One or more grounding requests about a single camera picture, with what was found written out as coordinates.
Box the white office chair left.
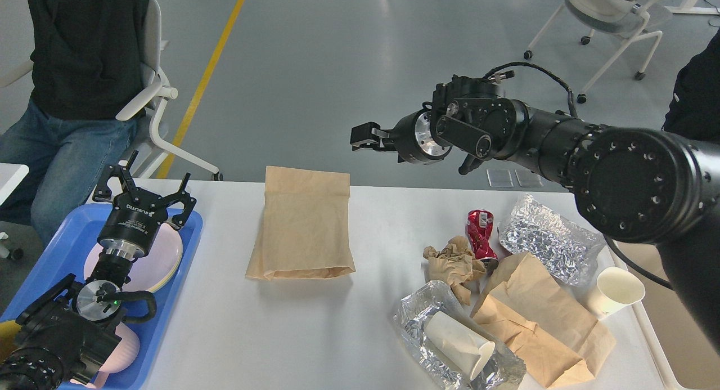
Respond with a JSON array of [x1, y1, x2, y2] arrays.
[[25, 12, 221, 180]]

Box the crushed red soda can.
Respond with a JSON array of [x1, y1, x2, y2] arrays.
[[466, 209, 498, 264]]

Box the flat brown paper bag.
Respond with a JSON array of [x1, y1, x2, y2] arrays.
[[471, 252, 615, 388]]

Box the white paper cup lying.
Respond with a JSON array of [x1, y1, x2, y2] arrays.
[[425, 311, 496, 380]]

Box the white office chair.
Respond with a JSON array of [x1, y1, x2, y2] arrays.
[[25, 12, 221, 180], [524, 0, 673, 104]]

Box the pink ceramic plate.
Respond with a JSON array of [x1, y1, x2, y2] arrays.
[[83, 223, 183, 293]]

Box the person in black hoodie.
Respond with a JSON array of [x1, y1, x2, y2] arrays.
[[1, 0, 150, 245]]

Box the white paper cup upright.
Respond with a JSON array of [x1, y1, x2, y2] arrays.
[[581, 266, 646, 320]]

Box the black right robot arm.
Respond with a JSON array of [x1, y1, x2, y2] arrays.
[[350, 62, 719, 348]]

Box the teal mug yellow inside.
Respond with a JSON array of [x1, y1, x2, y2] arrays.
[[0, 319, 21, 362]]

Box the crumpled brown paper ball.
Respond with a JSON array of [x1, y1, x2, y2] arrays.
[[422, 236, 488, 306]]

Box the pink ribbed mug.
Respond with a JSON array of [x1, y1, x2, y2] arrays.
[[70, 322, 140, 388]]

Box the large brown paper bag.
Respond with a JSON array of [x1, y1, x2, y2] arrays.
[[245, 166, 356, 281]]

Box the foil tray front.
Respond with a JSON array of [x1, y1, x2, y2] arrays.
[[394, 280, 525, 389]]

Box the clear floor plate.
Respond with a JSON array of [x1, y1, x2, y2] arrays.
[[515, 169, 543, 188], [486, 169, 515, 189]]

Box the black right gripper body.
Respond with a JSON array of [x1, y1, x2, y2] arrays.
[[389, 110, 452, 164]]

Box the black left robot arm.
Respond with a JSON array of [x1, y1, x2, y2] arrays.
[[2, 164, 196, 389]]

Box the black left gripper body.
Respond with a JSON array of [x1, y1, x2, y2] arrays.
[[97, 202, 168, 261]]

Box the clear floor plate right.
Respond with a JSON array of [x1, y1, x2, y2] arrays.
[[515, 169, 543, 188]]

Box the white side table corner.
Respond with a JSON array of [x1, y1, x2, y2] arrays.
[[0, 163, 29, 204]]

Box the white office chair right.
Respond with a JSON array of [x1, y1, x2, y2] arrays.
[[524, 0, 673, 104]]

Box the clear floor plate left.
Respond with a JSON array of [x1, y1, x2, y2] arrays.
[[486, 169, 515, 189]]

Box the crumpled foil container back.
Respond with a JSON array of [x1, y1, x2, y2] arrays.
[[498, 194, 605, 287]]

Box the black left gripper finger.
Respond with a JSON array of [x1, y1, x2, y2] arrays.
[[92, 150, 148, 208], [147, 173, 196, 230]]

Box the beige plastic bin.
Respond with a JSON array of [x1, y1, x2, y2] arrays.
[[627, 267, 719, 389]]

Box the blue plastic tray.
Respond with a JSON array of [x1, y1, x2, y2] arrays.
[[2, 204, 204, 389]]

